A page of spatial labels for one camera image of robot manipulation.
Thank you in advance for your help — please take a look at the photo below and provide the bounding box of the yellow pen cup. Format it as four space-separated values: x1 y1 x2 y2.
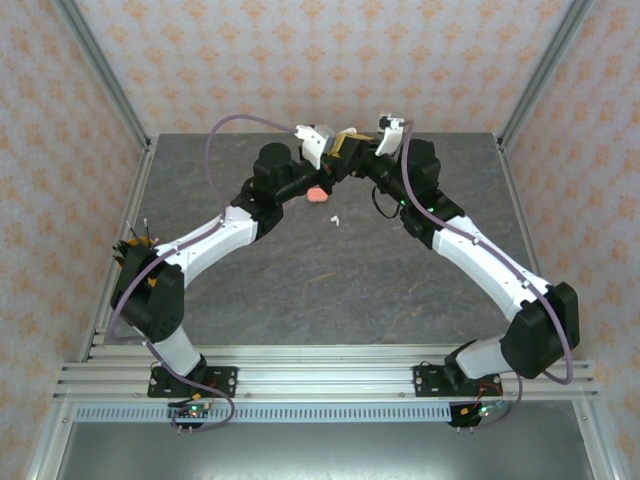
124 237 159 291

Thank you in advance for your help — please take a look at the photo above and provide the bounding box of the grey metal sheet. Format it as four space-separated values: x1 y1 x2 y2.
54 422 596 480

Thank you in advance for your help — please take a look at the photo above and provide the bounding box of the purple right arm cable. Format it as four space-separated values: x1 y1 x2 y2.
399 118 576 433

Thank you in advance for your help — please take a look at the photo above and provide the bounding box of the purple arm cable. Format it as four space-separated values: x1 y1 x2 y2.
109 113 301 434
399 118 576 433

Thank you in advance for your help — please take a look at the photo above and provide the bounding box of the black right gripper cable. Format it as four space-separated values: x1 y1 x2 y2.
369 183 402 220

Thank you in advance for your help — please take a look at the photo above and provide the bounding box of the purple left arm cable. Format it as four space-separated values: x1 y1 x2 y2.
109 113 301 434

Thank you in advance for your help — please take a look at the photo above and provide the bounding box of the aluminium side rail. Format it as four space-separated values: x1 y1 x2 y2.
497 138 570 361
77 137 159 362

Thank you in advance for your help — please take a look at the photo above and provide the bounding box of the aluminium frame post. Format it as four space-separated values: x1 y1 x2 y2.
52 0 154 154
498 0 595 151

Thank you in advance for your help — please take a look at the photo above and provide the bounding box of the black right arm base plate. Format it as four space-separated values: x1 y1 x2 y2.
413 363 501 399

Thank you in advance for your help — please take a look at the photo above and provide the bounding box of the aluminium mounting rail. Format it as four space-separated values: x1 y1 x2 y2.
53 343 599 402

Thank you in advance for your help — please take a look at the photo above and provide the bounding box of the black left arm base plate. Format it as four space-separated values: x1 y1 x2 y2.
147 365 239 399

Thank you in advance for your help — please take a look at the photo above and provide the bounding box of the slotted grey cable duct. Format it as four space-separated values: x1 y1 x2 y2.
74 405 451 423

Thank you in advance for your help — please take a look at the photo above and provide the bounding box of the aluminium frame leg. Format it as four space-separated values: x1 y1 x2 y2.
27 399 76 480
572 399 624 480

